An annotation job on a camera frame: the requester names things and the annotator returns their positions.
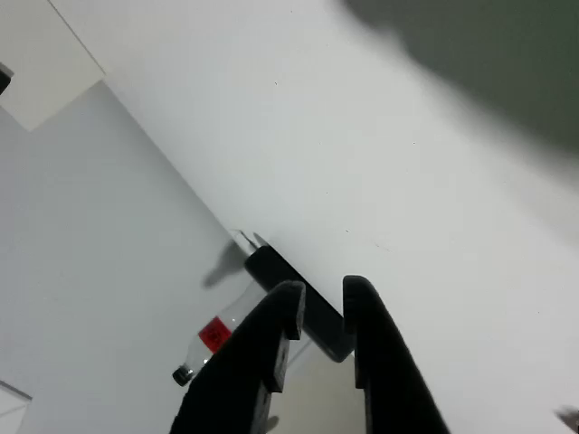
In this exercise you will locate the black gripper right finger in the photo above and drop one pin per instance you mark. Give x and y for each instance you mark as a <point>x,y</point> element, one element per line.
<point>389,375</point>

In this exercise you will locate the small black object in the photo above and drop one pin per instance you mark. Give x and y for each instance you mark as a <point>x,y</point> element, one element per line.
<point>3,80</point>

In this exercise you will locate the black rectangular block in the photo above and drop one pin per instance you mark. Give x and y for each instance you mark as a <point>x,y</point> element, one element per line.
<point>323,325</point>

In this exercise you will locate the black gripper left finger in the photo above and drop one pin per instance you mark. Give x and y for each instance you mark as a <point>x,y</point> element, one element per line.
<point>235,384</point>

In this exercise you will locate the cream white desk ledge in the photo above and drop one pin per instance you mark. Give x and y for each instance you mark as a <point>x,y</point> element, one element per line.
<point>45,68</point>

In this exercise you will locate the clear plastic bottle red label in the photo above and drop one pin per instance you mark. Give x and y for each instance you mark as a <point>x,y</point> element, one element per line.
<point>212,335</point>

